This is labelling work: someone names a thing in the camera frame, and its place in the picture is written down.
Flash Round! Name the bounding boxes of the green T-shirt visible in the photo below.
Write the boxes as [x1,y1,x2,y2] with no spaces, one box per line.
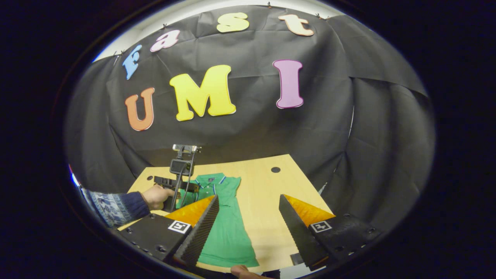
[176,173,260,268]

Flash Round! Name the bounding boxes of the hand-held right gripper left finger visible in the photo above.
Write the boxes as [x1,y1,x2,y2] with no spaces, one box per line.
[116,195,220,268]

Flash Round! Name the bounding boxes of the black backdrop cloth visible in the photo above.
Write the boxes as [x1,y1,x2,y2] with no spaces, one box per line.
[64,5,436,233]

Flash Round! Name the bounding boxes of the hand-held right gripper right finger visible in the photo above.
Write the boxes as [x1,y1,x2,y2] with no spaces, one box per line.
[279,194,382,271]

